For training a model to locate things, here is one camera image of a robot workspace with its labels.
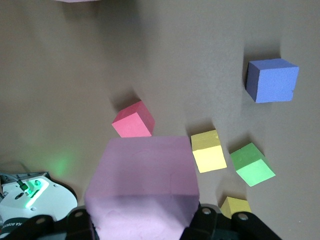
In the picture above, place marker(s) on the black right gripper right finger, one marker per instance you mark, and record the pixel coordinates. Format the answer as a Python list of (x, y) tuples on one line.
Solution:
[(210, 225)]

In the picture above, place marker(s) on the yellow foam cube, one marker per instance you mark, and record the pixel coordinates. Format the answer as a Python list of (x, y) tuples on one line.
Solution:
[(208, 155), (235, 206)]

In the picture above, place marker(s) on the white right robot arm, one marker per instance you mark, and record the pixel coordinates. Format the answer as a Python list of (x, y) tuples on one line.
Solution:
[(57, 197)]

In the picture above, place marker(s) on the brown paper table cover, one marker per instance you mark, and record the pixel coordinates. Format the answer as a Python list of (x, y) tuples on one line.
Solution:
[(75, 75)]

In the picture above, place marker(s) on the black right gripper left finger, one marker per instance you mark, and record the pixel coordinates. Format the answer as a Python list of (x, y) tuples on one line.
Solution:
[(75, 225)]

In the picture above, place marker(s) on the red foam cube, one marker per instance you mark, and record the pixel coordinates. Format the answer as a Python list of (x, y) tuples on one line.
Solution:
[(132, 125)]

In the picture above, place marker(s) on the green foam cube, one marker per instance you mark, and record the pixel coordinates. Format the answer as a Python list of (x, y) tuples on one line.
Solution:
[(252, 167)]

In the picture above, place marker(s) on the purple foam cube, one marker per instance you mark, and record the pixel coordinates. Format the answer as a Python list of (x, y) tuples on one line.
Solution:
[(272, 82)]

